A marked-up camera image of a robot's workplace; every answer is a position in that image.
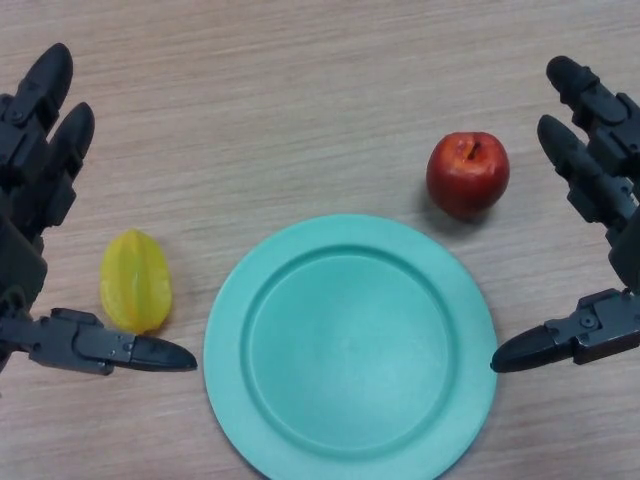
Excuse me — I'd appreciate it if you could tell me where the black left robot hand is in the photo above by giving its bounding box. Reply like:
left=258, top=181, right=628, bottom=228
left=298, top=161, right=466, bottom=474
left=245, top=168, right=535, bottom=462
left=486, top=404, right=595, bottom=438
left=0, top=42, right=198, bottom=396

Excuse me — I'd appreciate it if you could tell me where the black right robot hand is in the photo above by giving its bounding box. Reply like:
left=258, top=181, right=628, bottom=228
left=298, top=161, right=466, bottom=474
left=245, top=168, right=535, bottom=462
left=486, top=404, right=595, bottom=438
left=490, top=55, right=640, bottom=374

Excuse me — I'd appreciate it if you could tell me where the red apple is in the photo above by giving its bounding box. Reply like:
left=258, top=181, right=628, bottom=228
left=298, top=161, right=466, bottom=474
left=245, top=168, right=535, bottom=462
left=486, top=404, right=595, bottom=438
left=425, top=130, right=511, bottom=220

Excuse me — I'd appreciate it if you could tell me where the green round plate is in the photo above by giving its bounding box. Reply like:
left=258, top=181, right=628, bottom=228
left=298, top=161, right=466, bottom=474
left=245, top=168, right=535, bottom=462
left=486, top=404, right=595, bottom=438
left=202, top=214, right=499, bottom=480

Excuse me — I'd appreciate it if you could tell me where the yellow starfruit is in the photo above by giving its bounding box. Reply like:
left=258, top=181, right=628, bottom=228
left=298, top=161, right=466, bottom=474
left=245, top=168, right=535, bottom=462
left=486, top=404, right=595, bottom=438
left=99, top=227, right=175, bottom=335

